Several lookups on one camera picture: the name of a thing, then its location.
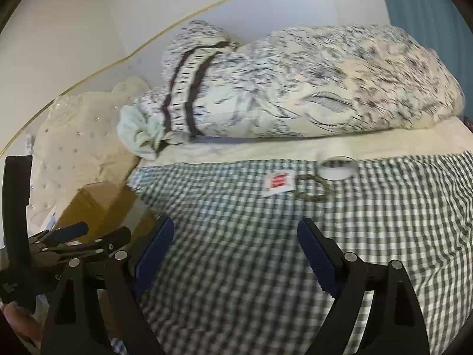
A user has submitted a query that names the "person's left hand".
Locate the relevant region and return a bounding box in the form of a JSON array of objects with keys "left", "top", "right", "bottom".
[{"left": 0, "top": 301, "right": 42, "bottom": 346}]

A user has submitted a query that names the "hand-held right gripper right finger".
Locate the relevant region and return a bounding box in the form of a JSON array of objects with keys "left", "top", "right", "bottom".
[{"left": 297, "top": 217, "right": 431, "bottom": 355}]

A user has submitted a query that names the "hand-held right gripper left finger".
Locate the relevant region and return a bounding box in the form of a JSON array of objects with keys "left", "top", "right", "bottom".
[{"left": 41, "top": 216, "right": 175, "bottom": 355}]

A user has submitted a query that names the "red and white sachet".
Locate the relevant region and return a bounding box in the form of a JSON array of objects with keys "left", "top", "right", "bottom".
[{"left": 261, "top": 170, "right": 297, "bottom": 198}]

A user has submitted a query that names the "white tape roll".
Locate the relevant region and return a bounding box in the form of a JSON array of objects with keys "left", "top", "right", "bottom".
[{"left": 318, "top": 155, "right": 359, "bottom": 181}]

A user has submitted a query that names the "pale green cloth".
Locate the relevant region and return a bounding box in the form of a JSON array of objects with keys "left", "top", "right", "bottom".
[{"left": 117, "top": 105, "right": 191, "bottom": 160}]

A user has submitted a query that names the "green bead bracelet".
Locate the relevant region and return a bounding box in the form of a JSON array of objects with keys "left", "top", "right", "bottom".
[{"left": 295, "top": 173, "right": 335, "bottom": 204}]

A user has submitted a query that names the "checked blanket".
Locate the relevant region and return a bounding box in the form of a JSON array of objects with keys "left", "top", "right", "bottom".
[{"left": 110, "top": 151, "right": 473, "bottom": 355}]

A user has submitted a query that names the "teal curtain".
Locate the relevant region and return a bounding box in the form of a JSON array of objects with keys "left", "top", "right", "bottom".
[{"left": 373, "top": 0, "right": 473, "bottom": 113}]

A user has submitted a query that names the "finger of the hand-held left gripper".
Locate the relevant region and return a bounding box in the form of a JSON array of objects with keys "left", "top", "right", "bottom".
[
  {"left": 27, "top": 222, "right": 89, "bottom": 253},
  {"left": 37, "top": 227, "right": 132, "bottom": 265}
]

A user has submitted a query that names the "cream studded cushion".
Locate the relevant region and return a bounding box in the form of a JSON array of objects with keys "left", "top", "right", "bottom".
[{"left": 25, "top": 75, "right": 151, "bottom": 238}]

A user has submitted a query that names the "brown cardboard box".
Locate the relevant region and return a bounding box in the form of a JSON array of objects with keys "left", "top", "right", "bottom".
[{"left": 55, "top": 181, "right": 164, "bottom": 341}]

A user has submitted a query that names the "floral quilt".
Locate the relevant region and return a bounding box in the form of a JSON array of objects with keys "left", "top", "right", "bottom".
[{"left": 131, "top": 20, "right": 466, "bottom": 146}]

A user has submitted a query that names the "cream bed sheet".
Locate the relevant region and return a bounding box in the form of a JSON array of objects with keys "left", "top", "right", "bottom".
[{"left": 138, "top": 117, "right": 473, "bottom": 172}]

